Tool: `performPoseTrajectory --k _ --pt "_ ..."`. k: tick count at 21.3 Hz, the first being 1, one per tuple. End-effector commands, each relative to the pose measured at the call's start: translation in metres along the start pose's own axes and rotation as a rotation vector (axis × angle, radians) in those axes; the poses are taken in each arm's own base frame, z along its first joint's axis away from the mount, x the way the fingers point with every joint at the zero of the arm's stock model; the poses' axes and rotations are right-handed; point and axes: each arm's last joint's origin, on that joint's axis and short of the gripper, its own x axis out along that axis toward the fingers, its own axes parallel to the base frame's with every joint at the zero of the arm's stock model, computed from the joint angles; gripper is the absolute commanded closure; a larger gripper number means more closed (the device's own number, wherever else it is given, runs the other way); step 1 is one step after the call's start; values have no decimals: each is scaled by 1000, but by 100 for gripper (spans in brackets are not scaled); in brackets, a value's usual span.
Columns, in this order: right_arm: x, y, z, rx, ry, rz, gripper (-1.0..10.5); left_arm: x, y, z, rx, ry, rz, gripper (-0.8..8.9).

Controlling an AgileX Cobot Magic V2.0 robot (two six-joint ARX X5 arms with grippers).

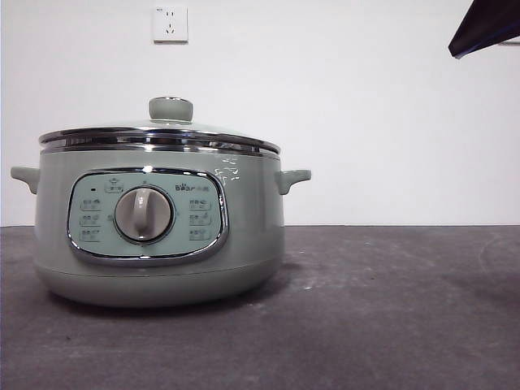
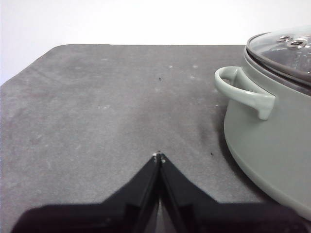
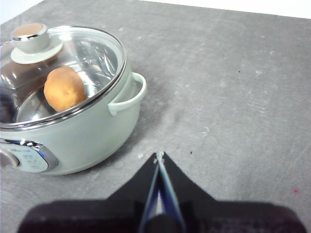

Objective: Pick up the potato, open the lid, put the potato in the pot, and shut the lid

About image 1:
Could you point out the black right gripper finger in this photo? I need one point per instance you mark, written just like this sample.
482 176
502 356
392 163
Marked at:
487 24

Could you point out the glass lid with green knob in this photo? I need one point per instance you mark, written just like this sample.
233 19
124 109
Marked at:
170 109

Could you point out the pale green electric cooking pot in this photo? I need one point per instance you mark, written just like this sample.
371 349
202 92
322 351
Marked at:
252 219

